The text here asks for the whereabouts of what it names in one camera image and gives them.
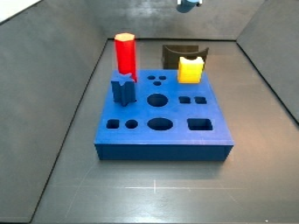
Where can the yellow notched block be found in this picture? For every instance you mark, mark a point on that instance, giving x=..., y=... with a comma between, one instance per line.
x=189, y=70

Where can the red hexagonal peg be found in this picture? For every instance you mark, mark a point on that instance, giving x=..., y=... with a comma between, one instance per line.
x=125, y=53

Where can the blue star-shaped peg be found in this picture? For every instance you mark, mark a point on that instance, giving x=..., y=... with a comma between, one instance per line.
x=123, y=88

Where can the grey-blue oval cylinder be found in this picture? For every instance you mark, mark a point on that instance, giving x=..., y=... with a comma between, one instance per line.
x=185, y=5

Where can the blue block with shaped holes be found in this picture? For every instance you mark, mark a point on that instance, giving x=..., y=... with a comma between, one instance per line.
x=173, y=123

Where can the black curved cradle fixture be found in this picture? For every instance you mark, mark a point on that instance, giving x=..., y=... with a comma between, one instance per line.
x=172, y=52

